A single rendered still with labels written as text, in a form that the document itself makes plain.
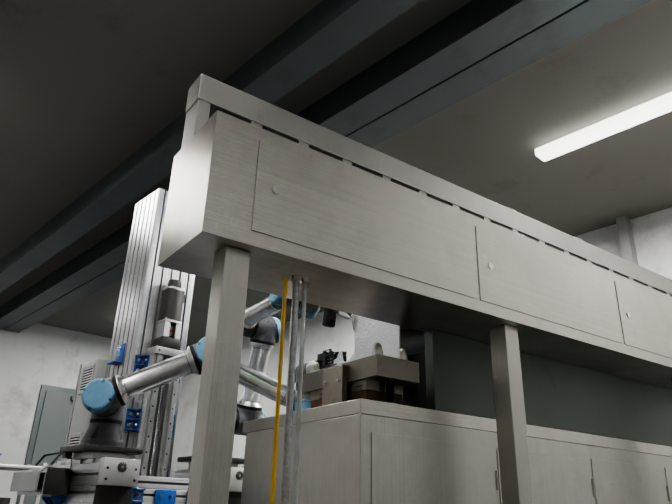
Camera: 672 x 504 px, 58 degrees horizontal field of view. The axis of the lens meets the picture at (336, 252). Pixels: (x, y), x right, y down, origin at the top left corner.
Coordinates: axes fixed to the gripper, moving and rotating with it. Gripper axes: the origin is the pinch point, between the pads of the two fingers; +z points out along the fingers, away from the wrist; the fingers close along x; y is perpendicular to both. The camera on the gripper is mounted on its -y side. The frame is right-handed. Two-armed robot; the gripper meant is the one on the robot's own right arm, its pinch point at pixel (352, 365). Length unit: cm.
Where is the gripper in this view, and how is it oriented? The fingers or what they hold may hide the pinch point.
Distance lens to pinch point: 215.5
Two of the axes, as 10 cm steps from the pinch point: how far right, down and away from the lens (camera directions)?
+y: 0.3, -9.2, 3.9
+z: 5.9, -3.0, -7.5
